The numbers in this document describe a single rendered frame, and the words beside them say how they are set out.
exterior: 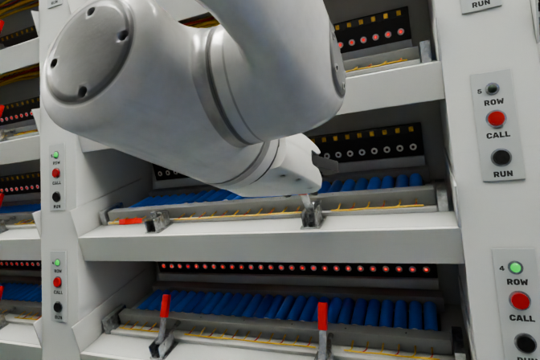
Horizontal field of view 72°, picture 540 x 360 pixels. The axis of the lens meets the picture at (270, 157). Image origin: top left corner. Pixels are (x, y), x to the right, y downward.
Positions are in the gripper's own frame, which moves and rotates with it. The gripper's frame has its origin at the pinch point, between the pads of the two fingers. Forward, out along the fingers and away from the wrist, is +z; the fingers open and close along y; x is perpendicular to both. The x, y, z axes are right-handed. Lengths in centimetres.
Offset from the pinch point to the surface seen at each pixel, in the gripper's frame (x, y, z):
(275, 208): -1.6, -7.0, 9.7
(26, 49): 31, -56, -3
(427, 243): -7.5, 14.3, 5.5
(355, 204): -1.6, 5.3, 10.0
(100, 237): -5.8, -37.2, 4.6
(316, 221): -4.4, 1.0, 4.8
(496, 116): 5.7, 22.7, 1.5
